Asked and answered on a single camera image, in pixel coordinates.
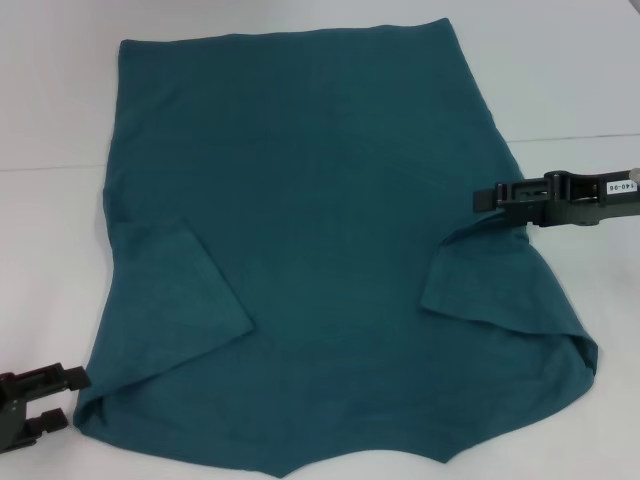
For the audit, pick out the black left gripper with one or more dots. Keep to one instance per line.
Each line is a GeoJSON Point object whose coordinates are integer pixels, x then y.
{"type": "Point", "coordinates": [12, 405]}

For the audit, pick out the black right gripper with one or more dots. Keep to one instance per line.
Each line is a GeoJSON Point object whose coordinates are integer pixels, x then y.
{"type": "Point", "coordinates": [580, 205]}

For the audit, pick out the teal blue shirt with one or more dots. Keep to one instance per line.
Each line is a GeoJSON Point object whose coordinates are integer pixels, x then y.
{"type": "Point", "coordinates": [325, 225]}

